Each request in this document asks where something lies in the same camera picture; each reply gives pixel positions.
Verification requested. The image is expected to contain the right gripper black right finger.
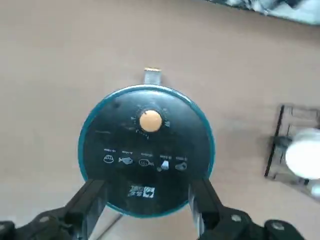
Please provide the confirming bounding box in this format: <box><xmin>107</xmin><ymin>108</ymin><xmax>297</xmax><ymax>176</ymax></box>
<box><xmin>188</xmin><ymin>175</ymin><xmax>312</xmax><ymax>240</ymax></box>

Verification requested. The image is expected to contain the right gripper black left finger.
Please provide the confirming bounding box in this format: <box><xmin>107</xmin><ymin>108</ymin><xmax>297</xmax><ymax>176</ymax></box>
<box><xmin>0</xmin><ymin>178</ymin><xmax>109</xmax><ymax>240</ymax></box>

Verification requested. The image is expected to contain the orange air fryer knob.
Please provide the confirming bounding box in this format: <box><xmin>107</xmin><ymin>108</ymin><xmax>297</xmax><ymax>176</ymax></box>
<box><xmin>139</xmin><ymin>109</ymin><xmax>163</xmax><ymax>133</ymax></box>

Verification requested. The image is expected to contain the green cylindrical air fryer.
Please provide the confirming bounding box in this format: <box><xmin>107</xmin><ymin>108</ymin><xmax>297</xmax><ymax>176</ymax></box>
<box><xmin>77</xmin><ymin>67</ymin><xmax>215</xmax><ymax>219</ymax></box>

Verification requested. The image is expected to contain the white cup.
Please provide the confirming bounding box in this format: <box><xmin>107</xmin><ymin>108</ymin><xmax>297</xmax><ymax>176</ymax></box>
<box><xmin>284</xmin><ymin>126</ymin><xmax>320</xmax><ymax>180</ymax></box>

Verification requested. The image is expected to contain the black wire cup rack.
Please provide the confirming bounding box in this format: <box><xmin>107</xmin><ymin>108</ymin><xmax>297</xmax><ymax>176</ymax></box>
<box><xmin>264</xmin><ymin>104</ymin><xmax>320</xmax><ymax>194</ymax></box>

